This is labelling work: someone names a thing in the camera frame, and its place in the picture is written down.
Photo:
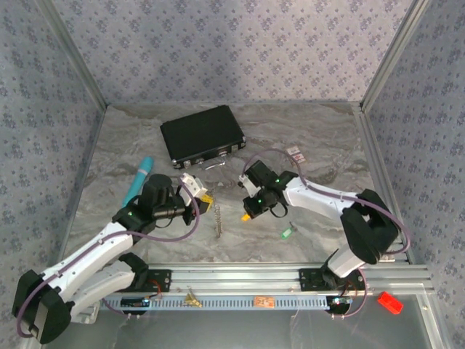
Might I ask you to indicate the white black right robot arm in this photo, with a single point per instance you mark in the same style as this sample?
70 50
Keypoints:
309 201

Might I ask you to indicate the red plastic block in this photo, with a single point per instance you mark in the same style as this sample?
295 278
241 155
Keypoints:
389 302

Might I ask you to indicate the small circuit board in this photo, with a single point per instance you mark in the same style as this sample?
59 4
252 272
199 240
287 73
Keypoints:
339 303
134 301

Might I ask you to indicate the orange sticker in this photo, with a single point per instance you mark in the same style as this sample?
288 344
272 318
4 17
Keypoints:
263 301

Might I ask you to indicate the teal plastic cylinder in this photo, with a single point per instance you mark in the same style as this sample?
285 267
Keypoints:
142 174

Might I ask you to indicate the black briefcase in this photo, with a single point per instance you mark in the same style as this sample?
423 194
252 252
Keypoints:
201 136

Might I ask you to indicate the small playing card box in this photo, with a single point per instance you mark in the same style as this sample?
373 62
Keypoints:
296 154

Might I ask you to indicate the aluminium frame post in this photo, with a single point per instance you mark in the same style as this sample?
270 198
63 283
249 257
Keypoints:
392 54
74 54

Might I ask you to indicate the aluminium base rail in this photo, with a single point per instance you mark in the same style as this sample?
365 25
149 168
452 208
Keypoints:
236 278

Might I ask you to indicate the green plastic key tag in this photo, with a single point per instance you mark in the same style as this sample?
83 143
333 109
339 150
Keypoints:
287 233

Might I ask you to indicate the small brass triangular piece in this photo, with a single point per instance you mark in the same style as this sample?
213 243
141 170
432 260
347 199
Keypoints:
190 301

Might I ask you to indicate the aluminium side rail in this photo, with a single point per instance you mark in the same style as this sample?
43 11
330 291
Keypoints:
84 174
374 152

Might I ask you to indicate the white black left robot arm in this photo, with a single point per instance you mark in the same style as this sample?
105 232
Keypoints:
91 254

